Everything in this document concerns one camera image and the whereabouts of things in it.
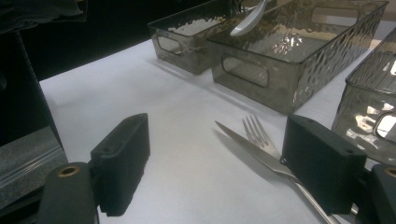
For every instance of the metal table knife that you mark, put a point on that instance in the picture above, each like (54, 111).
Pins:
(255, 152)

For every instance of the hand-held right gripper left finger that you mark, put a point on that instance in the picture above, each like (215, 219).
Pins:
(123, 165)

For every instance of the smoky clear plastic bin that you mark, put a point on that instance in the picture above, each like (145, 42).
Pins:
(280, 56)
(367, 115)
(183, 43)

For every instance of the aluminium floor rail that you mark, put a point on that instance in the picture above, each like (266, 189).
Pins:
(28, 166)

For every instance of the metal fork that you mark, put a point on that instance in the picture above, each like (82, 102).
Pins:
(260, 137)

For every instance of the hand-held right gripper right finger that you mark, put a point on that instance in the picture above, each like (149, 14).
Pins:
(322, 168)

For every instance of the white table cover sheet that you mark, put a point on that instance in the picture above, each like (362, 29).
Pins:
(186, 102)

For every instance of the white ceramic spoon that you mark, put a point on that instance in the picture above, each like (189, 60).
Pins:
(247, 23)

